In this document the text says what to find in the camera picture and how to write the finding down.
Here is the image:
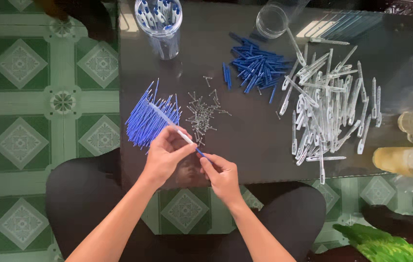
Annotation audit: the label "person's right hand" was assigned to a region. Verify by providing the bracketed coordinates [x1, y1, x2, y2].
[200, 153, 245, 210]

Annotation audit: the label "person's left hand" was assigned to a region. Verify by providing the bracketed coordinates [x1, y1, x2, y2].
[143, 125, 198, 190]

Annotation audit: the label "blue pen refill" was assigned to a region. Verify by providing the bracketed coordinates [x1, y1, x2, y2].
[195, 147, 211, 162]

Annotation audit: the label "clear pen barrel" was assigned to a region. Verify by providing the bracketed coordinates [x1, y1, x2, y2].
[149, 103, 197, 145]

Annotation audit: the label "pile of blue refills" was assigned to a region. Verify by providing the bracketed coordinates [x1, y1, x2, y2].
[125, 78, 182, 150]

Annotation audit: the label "pile of metal springs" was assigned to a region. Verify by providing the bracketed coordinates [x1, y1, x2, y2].
[185, 76, 233, 146]

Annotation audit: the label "person's black trousers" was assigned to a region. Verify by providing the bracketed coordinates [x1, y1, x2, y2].
[45, 147, 327, 262]

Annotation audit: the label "pile of blue pen tips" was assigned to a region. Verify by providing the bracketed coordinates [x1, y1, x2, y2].
[222, 32, 291, 105]

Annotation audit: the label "heap of clear barrels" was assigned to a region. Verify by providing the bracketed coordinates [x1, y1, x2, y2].
[275, 27, 383, 185]

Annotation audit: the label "clear jar of finished pens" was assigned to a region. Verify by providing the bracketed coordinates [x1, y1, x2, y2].
[134, 0, 184, 61]

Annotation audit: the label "black object on floor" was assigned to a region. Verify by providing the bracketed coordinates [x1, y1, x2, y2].
[33, 0, 120, 45]

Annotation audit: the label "empty clear plastic jar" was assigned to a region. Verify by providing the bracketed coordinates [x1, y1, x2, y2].
[255, 0, 311, 39]

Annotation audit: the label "green leaf-print cloth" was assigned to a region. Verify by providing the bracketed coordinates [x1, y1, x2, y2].
[332, 223, 413, 262]

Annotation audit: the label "dark brown bag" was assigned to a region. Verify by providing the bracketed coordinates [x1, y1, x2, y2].
[361, 204, 413, 248]

